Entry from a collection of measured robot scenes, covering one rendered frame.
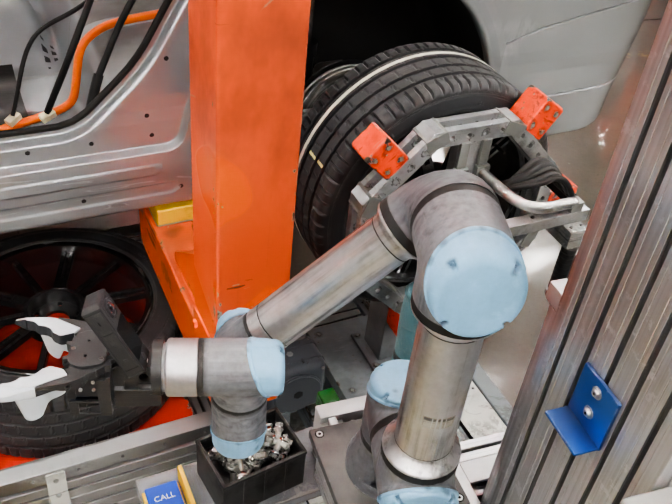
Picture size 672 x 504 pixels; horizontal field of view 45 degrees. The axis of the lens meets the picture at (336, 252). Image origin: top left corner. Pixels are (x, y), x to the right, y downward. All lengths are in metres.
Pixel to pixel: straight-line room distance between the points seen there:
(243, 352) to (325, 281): 0.16
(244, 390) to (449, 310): 0.29
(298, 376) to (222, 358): 1.15
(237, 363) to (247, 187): 0.54
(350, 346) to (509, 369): 0.64
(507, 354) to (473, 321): 1.98
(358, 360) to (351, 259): 1.39
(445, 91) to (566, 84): 0.79
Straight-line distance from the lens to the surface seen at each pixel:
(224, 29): 1.33
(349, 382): 2.40
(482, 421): 2.58
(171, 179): 2.09
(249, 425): 1.10
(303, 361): 2.19
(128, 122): 2.00
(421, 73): 1.90
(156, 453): 2.09
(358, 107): 1.88
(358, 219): 1.82
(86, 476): 2.07
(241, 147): 1.44
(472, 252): 0.90
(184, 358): 1.03
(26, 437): 2.14
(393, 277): 2.13
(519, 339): 2.99
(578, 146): 4.21
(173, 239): 2.12
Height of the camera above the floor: 2.00
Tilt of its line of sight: 39 degrees down
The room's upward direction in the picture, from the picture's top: 7 degrees clockwise
